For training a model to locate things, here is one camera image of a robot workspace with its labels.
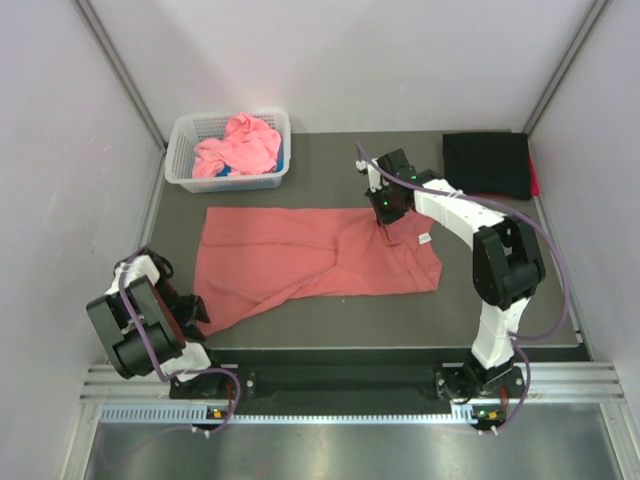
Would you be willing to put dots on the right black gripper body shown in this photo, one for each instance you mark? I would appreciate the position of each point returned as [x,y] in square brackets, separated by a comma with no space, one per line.
[386,206]

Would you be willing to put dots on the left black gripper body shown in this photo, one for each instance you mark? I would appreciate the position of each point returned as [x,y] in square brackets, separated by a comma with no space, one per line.
[170,296]

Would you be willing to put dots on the salmon pink t shirt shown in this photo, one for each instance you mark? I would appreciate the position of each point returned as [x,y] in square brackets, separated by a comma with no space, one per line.
[251,260]

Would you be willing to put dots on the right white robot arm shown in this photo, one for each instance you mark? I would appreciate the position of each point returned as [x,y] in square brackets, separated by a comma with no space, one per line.
[507,265]

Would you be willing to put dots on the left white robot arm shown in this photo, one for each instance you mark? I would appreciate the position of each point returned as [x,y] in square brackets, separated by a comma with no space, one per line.
[146,327]

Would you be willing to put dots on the folded black t shirt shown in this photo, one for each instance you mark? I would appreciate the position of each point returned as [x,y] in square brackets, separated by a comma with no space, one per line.
[491,163]

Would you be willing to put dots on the folded red t shirt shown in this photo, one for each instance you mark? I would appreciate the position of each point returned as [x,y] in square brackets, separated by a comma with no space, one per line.
[535,189]

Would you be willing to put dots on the white plastic basket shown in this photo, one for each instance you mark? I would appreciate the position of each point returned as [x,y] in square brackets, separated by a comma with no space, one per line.
[189,130]

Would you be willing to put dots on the pink t shirt in basket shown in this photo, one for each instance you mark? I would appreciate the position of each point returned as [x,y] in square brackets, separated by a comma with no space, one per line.
[238,126]

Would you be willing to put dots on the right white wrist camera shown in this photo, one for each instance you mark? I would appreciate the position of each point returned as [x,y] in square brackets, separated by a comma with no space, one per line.
[375,180]

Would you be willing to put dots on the slotted grey cable duct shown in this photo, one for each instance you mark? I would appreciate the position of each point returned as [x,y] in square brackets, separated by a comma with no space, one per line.
[211,415]

